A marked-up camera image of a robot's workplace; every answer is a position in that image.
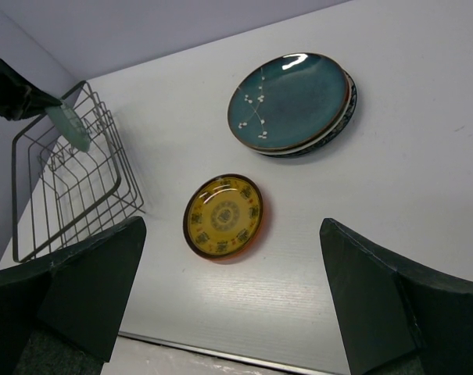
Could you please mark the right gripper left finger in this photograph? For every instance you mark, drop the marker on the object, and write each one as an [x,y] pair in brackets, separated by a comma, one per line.
[61,313]

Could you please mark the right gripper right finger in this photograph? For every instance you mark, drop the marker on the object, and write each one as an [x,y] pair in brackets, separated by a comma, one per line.
[396,316]

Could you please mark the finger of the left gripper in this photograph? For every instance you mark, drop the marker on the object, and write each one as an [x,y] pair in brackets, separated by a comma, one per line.
[19,98]

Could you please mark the green blue patterned small plate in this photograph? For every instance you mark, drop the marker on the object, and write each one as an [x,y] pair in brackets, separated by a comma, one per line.
[70,126]

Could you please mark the yellow patterned small plate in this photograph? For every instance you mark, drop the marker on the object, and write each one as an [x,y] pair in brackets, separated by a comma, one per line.
[223,217]

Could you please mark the blue white floral plate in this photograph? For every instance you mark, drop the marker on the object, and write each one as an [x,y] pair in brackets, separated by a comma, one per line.
[341,125]

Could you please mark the dark green plate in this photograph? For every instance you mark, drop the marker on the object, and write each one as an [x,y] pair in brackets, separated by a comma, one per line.
[289,102]

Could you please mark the orange small plate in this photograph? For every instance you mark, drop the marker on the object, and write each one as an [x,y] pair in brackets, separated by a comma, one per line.
[257,241]

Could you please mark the grey wire dish rack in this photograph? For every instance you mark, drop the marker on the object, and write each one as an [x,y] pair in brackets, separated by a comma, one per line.
[62,195]

